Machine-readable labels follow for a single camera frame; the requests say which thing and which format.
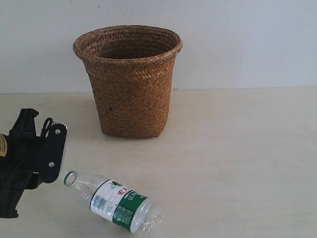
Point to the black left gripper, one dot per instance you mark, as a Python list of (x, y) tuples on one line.
[(20, 162)]

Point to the brown woven wicker basket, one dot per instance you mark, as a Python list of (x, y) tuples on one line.
[(130, 68)]

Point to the clear plastic water bottle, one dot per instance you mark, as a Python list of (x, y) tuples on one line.
[(116, 203)]

